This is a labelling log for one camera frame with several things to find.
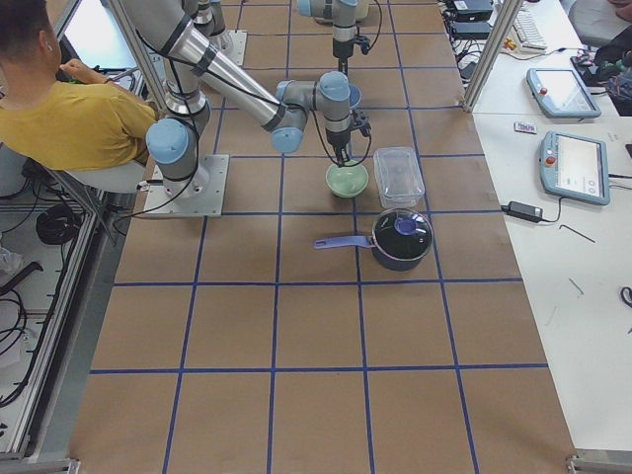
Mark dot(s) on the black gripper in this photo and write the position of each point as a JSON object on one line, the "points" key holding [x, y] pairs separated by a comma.
{"points": [[342, 48], [337, 139]]}

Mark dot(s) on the green bowl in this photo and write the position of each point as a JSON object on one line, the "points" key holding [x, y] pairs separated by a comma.
{"points": [[348, 181]]}

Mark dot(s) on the blue bowl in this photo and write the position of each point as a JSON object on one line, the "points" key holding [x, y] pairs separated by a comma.
{"points": [[355, 97]]}

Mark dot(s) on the clear plastic food container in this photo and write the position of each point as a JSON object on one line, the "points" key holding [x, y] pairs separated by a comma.
{"points": [[398, 177]]}

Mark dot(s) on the dark blue saucepan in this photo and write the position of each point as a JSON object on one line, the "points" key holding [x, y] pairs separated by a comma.
{"points": [[400, 238]]}

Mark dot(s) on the black power adapter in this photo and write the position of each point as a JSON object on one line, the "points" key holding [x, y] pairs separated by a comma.
{"points": [[522, 211]]}

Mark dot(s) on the white keyboard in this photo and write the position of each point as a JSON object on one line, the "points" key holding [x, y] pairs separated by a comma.
{"points": [[526, 35]]}

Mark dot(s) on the far teach pendant tablet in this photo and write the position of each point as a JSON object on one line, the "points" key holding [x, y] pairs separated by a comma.
{"points": [[561, 94]]}

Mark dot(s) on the teach pendant tablet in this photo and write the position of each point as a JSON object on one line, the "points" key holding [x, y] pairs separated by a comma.
{"points": [[575, 167], [561, 94]]}

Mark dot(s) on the near teach pendant tablet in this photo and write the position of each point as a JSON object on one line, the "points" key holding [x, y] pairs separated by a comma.
{"points": [[575, 167]]}

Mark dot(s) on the person in yellow shirt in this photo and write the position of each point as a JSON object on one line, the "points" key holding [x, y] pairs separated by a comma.
{"points": [[64, 115]]}

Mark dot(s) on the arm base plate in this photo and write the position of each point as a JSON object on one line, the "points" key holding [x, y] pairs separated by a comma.
{"points": [[202, 196], [232, 43]]}

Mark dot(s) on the aluminium frame post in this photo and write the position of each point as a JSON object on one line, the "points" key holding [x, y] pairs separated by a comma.
{"points": [[503, 23]]}

